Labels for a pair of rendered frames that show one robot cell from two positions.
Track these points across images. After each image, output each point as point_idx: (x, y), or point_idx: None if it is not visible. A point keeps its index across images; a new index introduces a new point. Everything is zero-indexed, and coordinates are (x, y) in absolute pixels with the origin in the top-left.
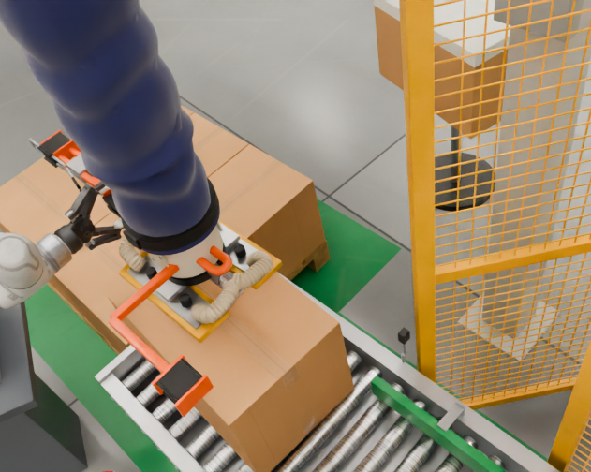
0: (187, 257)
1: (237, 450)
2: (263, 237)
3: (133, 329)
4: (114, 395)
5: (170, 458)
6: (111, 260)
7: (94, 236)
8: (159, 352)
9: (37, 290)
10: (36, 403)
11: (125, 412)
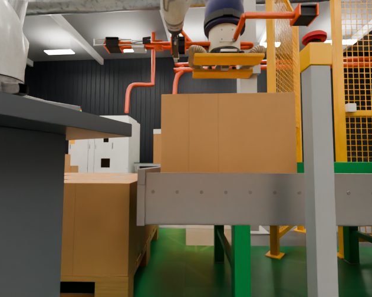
0: (239, 36)
1: (277, 162)
2: None
3: (180, 113)
4: (165, 172)
5: (249, 173)
6: (69, 179)
7: (178, 38)
8: (224, 93)
9: (183, 12)
10: (131, 131)
11: (160, 212)
